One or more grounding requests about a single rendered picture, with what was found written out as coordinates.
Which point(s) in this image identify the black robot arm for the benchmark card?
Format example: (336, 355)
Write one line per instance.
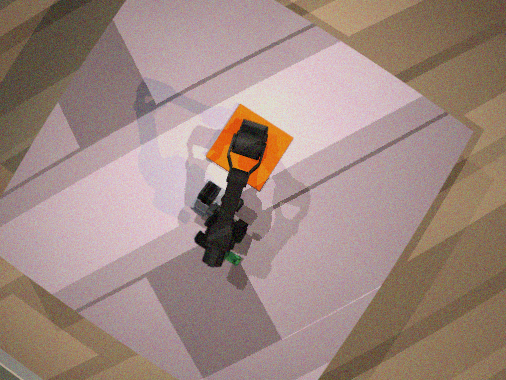
(223, 233)

